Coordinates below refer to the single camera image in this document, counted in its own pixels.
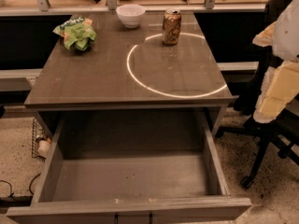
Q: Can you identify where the white and yellow gripper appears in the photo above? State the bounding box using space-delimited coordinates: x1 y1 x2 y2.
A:
253 21 299 123

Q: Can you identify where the grey top drawer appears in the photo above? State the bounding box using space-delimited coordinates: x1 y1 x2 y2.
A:
7 109 251 224

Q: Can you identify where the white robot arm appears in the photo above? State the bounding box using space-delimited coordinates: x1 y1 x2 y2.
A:
253 0 299 123

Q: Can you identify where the black office chair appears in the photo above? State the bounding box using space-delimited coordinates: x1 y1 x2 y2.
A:
214 0 299 189

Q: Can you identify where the gold soda can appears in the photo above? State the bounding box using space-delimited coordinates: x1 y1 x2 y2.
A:
162 8 181 45

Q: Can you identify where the grey wooden cabinet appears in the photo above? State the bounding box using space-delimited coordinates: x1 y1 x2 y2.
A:
24 12 233 131

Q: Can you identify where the white ceramic bowl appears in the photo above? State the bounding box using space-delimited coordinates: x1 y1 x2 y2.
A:
116 4 146 28

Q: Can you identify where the green chip bag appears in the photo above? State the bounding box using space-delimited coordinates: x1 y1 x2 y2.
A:
53 16 97 51

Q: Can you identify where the wire basket with items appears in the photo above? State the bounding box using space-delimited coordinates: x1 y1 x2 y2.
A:
32 119 51 161

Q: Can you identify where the black floor cable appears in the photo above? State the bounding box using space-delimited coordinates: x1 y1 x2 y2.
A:
0 173 42 207

